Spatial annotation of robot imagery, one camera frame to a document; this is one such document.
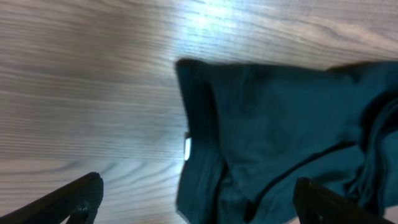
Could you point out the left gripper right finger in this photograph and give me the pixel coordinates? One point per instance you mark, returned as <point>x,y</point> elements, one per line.
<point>316,204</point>

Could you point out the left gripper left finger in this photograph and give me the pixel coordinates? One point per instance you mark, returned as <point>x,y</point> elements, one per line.
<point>76,202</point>

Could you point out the black t-shirt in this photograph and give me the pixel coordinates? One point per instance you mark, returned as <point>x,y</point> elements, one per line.
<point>256,129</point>

